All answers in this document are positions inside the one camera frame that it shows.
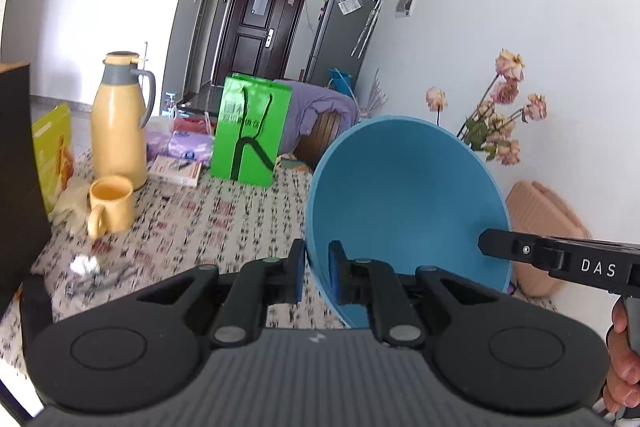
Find purple blanket on chair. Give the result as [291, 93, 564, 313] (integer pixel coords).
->
[276, 79, 358, 155]

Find eyeglasses on table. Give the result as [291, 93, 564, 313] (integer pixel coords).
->
[64, 255, 142, 301]

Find wooden chair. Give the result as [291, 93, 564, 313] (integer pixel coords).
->
[294, 112, 342, 171]

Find purple tissue pack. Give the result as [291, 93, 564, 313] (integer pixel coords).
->
[145, 131, 214, 167]

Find black paper bag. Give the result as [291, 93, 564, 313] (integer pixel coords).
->
[0, 63, 51, 311]

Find calligraphy print tablecloth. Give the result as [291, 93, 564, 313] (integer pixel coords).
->
[0, 148, 557, 388]

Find blue bowl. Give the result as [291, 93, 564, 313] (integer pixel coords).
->
[305, 116, 512, 329]

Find grey refrigerator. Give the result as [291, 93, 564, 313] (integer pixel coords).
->
[304, 0, 382, 89]

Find yellow thermos jug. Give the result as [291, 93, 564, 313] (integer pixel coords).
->
[91, 51, 156, 191]

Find yellow mug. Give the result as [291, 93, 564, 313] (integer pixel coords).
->
[87, 176, 134, 239]

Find person right hand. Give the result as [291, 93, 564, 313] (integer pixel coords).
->
[603, 298, 640, 413]

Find dark brown door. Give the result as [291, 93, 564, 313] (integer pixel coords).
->
[213, 0, 305, 86]

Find pink laptop case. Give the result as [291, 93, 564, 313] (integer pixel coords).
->
[506, 181, 592, 298]

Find green paper bag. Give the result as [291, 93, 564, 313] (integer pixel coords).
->
[210, 74, 292, 187]

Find white red box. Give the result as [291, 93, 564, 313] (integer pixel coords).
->
[148, 155, 202, 187]

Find dried pink roses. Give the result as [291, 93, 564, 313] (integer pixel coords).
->
[456, 49, 548, 166]

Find yellow green box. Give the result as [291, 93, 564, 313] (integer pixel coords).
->
[32, 103, 74, 213]

